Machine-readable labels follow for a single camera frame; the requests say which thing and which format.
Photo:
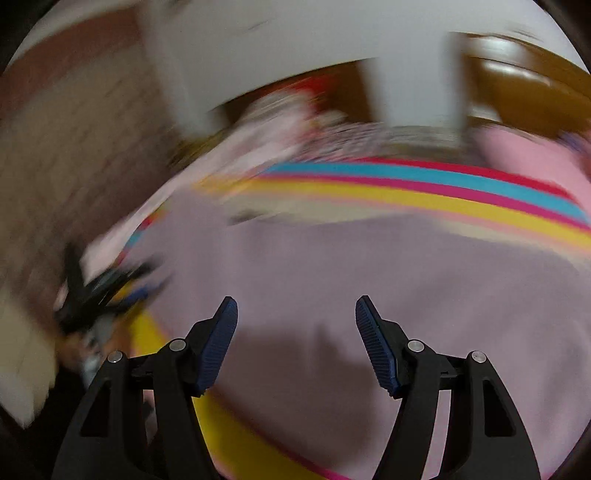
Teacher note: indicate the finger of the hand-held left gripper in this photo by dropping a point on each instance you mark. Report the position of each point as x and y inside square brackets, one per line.
[134, 277]

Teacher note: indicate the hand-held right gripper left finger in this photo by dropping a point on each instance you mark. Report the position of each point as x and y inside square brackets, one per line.
[217, 346]

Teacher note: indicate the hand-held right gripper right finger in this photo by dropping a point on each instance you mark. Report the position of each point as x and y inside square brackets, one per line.
[376, 346]

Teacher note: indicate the mauve pants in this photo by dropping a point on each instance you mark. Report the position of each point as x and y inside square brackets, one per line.
[300, 277]

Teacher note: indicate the striped floral curtain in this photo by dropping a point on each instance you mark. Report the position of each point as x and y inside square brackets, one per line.
[69, 138]

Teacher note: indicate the rainbow striped bedsheet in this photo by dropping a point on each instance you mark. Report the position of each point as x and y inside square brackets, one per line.
[415, 194]

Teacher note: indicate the pink floral quilt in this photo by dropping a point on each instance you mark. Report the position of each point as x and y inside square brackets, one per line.
[268, 134]

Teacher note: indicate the small floral pillow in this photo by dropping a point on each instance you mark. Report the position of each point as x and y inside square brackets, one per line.
[392, 138]

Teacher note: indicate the pink blanket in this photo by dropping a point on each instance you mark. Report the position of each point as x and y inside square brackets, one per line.
[521, 152]

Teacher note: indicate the red cloth on headboard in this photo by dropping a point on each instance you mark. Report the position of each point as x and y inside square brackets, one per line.
[309, 87]

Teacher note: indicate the dark brown wooden headboard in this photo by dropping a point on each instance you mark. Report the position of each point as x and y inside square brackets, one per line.
[344, 87]

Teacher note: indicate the glossy brown wooden headboard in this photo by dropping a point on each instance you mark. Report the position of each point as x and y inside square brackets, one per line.
[508, 78]

